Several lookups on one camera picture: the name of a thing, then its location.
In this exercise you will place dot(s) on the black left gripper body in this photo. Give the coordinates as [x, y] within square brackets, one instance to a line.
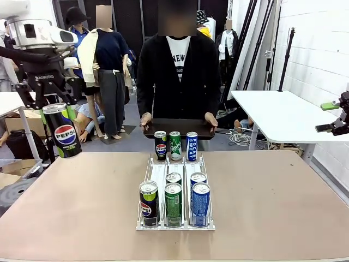
[45, 77]

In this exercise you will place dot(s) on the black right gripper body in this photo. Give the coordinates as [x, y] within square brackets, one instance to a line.
[344, 120]

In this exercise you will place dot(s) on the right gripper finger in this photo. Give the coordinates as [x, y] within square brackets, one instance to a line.
[328, 106]
[325, 128]

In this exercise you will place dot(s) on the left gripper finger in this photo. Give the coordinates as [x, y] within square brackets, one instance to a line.
[71, 92]
[30, 95]

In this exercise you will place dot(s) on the black Pepsi can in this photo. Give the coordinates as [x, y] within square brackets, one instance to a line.
[160, 147]
[64, 133]
[149, 204]

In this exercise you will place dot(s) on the black serving tray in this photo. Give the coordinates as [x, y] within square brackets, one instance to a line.
[188, 127]

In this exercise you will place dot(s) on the person's right forearm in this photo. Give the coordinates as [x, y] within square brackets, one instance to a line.
[143, 101]

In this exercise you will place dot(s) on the person's left forearm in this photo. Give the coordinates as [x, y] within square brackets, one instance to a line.
[214, 101]

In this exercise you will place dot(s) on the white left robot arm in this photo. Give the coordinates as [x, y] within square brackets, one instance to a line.
[32, 32]

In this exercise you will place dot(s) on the person crouching in blue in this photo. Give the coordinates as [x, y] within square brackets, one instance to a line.
[87, 117]

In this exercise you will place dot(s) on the person in black cardigan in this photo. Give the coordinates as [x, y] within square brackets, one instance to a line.
[163, 82]

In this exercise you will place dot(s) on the person's right hand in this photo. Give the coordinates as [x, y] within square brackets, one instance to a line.
[145, 120]

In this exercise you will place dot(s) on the person's left hand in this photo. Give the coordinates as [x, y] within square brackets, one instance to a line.
[211, 121]

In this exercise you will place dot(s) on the small white side table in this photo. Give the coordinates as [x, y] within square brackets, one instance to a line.
[8, 103]

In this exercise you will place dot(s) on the brown cardboard box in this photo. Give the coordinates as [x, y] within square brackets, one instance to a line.
[24, 122]

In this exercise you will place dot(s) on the large white side table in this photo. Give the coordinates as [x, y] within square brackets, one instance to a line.
[286, 117]

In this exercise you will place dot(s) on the black backpack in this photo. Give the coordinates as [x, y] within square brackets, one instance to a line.
[21, 144]

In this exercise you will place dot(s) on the mannequin with cream jacket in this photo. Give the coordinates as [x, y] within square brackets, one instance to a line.
[109, 54]

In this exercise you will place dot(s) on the black light stand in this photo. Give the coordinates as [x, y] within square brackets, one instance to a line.
[286, 60]

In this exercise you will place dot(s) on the mannequin with black hat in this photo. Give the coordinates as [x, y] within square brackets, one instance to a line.
[77, 19]

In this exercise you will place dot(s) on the black leaning poles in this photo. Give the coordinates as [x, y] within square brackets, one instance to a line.
[256, 46]

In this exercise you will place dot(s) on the mannequin with white jacket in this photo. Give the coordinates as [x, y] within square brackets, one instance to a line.
[228, 46]

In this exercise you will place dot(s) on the green Chilsung cider can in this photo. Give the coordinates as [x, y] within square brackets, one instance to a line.
[173, 178]
[173, 204]
[175, 147]

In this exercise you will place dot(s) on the blue Pocari Sweat can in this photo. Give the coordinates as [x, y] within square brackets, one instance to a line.
[201, 204]
[192, 147]
[197, 178]

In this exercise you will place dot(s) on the mannequin with yellow jacket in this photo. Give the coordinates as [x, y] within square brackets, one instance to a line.
[203, 19]

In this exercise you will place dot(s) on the white can dispenser rack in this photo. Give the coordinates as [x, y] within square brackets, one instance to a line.
[175, 227]

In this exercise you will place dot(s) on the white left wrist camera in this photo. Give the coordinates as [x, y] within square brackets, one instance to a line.
[71, 62]

